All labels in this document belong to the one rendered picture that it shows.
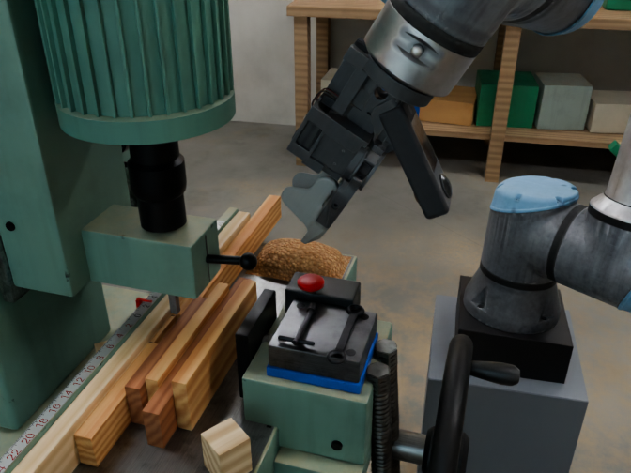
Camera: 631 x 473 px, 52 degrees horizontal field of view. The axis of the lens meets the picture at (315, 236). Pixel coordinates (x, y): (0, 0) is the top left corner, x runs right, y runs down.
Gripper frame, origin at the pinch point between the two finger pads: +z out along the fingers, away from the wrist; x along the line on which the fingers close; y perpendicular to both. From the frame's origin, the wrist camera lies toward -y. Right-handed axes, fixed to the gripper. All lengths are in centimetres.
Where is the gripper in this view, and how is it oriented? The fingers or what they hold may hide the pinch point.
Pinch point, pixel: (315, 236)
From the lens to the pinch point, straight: 68.7
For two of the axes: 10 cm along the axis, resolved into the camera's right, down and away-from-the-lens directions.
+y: -8.3, -5.6, -0.3
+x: -2.8, 4.7, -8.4
